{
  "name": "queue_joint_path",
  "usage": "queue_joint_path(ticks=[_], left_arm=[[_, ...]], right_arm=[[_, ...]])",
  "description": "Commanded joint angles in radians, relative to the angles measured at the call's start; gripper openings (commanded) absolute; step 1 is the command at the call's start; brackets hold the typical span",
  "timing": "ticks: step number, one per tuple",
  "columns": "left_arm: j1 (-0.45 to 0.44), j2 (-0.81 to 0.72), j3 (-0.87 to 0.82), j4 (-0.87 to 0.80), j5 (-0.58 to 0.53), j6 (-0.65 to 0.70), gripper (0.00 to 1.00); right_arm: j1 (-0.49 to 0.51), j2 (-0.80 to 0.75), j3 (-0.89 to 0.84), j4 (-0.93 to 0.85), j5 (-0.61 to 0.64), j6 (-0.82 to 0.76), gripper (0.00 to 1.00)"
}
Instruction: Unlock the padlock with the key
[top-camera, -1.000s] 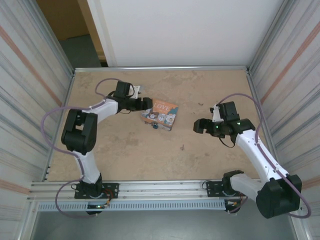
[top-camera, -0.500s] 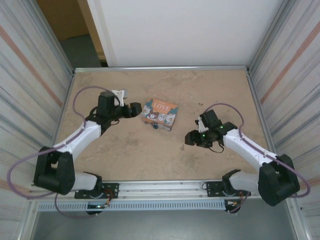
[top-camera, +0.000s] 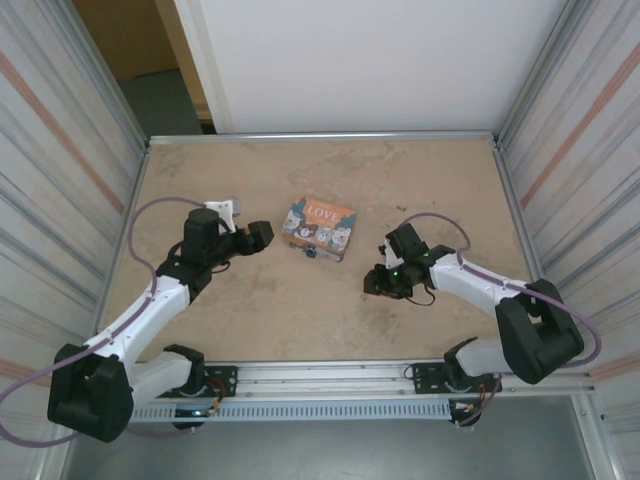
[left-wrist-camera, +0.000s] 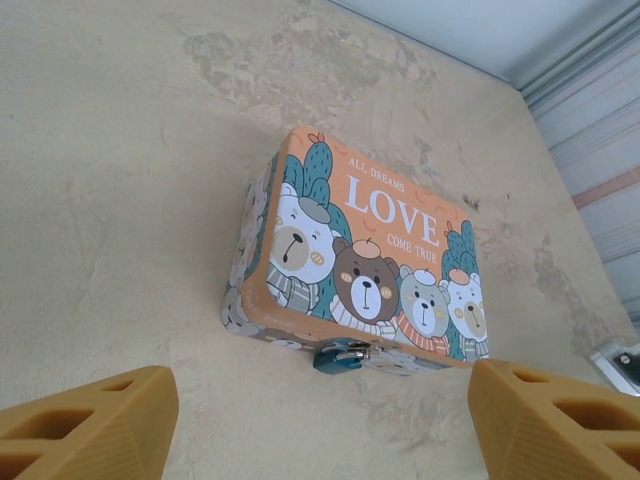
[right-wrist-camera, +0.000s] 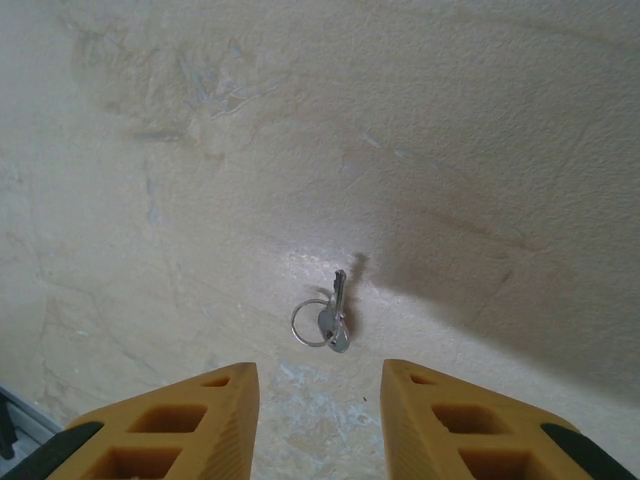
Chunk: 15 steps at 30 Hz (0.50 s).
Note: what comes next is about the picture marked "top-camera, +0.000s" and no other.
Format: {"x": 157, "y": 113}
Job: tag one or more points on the small blue padlock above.
{"x": 310, "y": 252}

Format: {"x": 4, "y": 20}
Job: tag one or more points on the orange LOVE tin box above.
{"x": 320, "y": 220}

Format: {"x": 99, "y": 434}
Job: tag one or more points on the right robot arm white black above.
{"x": 475, "y": 280}

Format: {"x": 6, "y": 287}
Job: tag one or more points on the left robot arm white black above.
{"x": 150, "y": 305}

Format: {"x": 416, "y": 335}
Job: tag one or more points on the aluminium table side bar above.
{"x": 130, "y": 215}
{"x": 518, "y": 215}

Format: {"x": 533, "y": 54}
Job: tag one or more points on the aluminium table edge bar long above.
{"x": 320, "y": 136}

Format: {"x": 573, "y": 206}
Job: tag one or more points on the brown cardboard panel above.
{"x": 130, "y": 35}

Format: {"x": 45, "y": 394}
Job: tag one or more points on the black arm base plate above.
{"x": 225, "y": 372}
{"x": 425, "y": 372}

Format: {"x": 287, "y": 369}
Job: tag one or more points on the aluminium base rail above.
{"x": 320, "y": 377}

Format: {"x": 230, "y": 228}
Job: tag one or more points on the white door frame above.
{"x": 202, "y": 60}

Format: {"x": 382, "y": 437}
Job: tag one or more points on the aluminium frame upright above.
{"x": 106, "y": 75}
{"x": 541, "y": 67}

